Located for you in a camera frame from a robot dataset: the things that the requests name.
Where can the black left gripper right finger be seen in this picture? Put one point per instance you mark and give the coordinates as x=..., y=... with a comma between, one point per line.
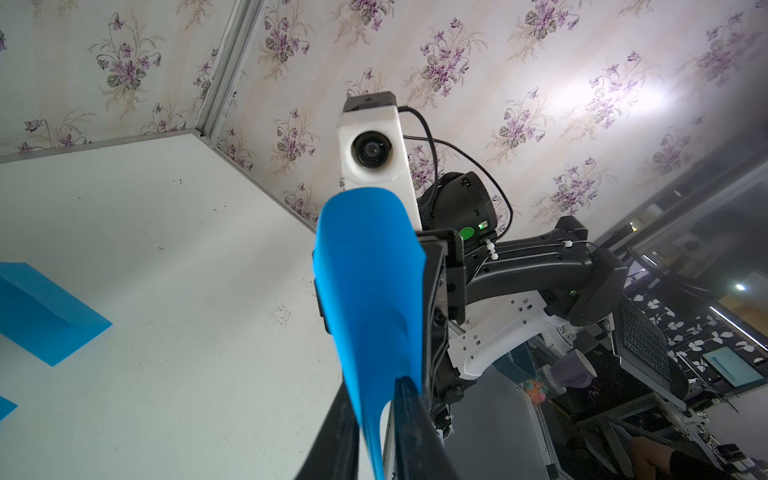
x=419, y=453

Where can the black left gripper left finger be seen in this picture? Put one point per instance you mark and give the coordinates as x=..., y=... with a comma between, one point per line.
x=334, y=454

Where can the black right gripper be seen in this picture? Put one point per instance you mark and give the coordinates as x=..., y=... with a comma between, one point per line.
x=444, y=283

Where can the blue paper sheet front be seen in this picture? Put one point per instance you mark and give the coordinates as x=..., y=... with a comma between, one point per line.
x=369, y=265

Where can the blue paper sheet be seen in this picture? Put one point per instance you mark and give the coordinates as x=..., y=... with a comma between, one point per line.
x=369, y=265
x=43, y=318
x=6, y=407

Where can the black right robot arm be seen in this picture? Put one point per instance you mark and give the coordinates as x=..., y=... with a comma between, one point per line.
x=485, y=297

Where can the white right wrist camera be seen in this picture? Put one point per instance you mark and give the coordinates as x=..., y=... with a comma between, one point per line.
x=372, y=149

